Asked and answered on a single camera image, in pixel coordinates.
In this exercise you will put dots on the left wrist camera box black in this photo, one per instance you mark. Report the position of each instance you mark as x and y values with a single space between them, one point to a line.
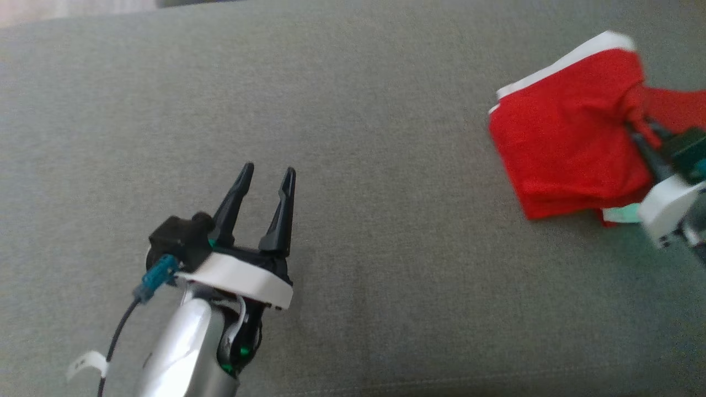
179 240

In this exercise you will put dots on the large grey sofa seat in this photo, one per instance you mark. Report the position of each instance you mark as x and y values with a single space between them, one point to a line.
358 165

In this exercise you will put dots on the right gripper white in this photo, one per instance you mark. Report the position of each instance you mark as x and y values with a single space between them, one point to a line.
667 209

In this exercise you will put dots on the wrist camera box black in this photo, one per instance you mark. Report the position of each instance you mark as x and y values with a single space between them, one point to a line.
686 151
179 240

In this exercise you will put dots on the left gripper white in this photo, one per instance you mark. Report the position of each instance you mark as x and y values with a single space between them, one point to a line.
237 278

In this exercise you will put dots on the red shorts white stripe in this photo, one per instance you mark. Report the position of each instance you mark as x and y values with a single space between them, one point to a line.
568 138

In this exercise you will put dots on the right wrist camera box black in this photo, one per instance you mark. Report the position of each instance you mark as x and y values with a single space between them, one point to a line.
686 151

